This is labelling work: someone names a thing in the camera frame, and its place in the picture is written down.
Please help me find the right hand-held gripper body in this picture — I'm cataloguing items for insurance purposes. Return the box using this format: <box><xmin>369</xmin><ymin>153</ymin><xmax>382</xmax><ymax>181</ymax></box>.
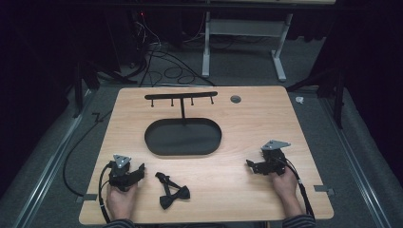
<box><xmin>259</xmin><ymin>139</ymin><xmax>292</xmax><ymax>177</ymax></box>

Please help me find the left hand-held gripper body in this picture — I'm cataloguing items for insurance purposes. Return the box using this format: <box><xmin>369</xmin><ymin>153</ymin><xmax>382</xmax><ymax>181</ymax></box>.
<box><xmin>108</xmin><ymin>154</ymin><xmax>140</xmax><ymax>193</ymax></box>

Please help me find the person's right hand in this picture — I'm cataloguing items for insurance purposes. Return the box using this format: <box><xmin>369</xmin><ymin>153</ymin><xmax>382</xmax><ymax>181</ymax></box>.
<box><xmin>268</xmin><ymin>166</ymin><xmax>304</xmax><ymax>219</ymax></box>

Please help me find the person's left hand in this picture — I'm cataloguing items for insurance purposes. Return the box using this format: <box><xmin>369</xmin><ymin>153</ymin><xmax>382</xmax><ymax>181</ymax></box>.
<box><xmin>106</xmin><ymin>181</ymin><xmax>139</xmax><ymax>221</ymax></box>

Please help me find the black bow tie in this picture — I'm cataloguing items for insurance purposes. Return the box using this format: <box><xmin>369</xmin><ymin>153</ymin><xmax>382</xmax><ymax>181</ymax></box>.
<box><xmin>154</xmin><ymin>171</ymin><xmax>191</xmax><ymax>211</ymax></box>

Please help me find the grey tape strip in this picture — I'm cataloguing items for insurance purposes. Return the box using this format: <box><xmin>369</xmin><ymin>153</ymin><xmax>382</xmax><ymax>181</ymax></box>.
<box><xmin>75</xmin><ymin>193</ymin><xmax>99</xmax><ymax>204</ymax></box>
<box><xmin>313</xmin><ymin>184</ymin><xmax>336</xmax><ymax>197</ymax></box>

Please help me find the black hook stand with tray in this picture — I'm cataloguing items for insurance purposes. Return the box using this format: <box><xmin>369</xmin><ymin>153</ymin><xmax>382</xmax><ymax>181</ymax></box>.
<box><xmin>144</xmin><ymin>90</ymin><xmax>223</xmax><ymax>158</ymax></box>

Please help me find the black metal stand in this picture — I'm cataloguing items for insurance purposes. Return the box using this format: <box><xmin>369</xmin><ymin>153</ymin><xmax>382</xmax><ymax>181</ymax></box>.
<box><xmin>71</xmin><ymin>59</ymin><xmax>139</xmax><ymax>119</ymax></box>
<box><xmin>285</xmin><ymin>66</ymin><xmax>347</xmax><ymax>130</ymax></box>

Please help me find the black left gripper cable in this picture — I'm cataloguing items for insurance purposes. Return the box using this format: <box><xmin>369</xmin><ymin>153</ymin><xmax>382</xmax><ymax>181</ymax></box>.
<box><xmin>98</xmin><ymin>162</ymin><xmax>112</xmax><ymax>224</ymax></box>

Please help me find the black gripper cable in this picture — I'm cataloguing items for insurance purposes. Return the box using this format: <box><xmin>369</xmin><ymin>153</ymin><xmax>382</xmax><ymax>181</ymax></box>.
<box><xmin>283</xmin><ymin>157</ymin><xmax>316</xmax><ymax>220</ymax></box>
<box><xmin>98</xmin><ymin>162</ymin><xmax>112</xmax><ymax>224</ymax></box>

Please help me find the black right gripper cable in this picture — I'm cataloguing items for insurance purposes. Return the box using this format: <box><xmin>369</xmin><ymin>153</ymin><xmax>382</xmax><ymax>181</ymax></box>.
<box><xmin>283</xmin><ymin>157</ymin><xmax>316</xmax><ymax>220</ymax></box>

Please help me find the long black floor cable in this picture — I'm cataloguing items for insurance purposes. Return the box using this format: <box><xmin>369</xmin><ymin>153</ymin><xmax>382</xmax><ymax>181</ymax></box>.
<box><xmin>62</xmin><ymin>111</ymin><xmax>112</xmax><ymax>198</ymax></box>

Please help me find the grey metal floor rail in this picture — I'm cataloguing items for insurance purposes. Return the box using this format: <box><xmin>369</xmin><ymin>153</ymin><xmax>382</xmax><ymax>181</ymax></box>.
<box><xmin>317</xmin><ymin>94</ymin><xmax>393</xmax><ymax>228</ymax></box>
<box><xmin>11</xmin><ymin>89</ymin><xmax>96</xmax><ymax>228</ymax></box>

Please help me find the bundle of black floor cables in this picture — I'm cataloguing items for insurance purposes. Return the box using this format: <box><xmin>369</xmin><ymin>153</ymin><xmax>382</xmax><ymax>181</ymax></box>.
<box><xmin>125</xmin><ymin>12</ymin><xmax>217</xmax><ymax>88</ymax></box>

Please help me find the white metal desk frame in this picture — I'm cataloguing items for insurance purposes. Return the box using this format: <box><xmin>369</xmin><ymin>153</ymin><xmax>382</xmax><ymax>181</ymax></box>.
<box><xmin>201</xmin><ymin>10</ymin><xmax>295</xmax><ymax>83</ymax></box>

